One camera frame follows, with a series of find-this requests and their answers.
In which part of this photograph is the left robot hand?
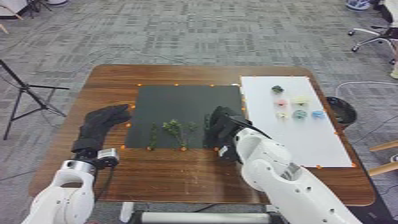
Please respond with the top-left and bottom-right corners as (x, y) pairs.
(70, 104), (134, 153)

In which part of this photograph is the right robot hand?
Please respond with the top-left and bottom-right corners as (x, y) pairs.
(203, 105), (257, 152)

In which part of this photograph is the small green sprig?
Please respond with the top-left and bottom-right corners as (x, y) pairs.
(186, 121), (202, 133)

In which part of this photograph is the bushy green sprig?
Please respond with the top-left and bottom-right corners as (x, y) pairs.
(162, 119), (189, 150)

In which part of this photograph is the dark mat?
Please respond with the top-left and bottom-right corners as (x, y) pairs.
(123, 85), (246, 150)

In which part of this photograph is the slender green sprig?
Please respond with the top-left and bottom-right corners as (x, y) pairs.
(148, 122), (162, 150)

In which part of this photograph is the white sheet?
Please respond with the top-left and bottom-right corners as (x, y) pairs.
(239, 75), (358, 168)

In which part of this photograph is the teal flower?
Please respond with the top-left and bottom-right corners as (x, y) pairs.
(292, 109), (310, 120)

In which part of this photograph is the black tripod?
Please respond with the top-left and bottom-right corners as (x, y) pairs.
(0, 59), (72, 141)

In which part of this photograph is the white flower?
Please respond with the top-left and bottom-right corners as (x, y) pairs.
(294, 96), (314, 106)

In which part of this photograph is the black round bin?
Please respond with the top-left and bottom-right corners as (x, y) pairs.
(326, 96), (360, 127)

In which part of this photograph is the pale grey bar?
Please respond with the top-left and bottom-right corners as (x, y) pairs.
(131, 211), (282, 224)

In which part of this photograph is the office chair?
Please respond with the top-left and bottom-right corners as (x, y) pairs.
(347, 23), (398, 65)

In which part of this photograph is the black cable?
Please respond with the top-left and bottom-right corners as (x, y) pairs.
(95, 164), (118, 203)

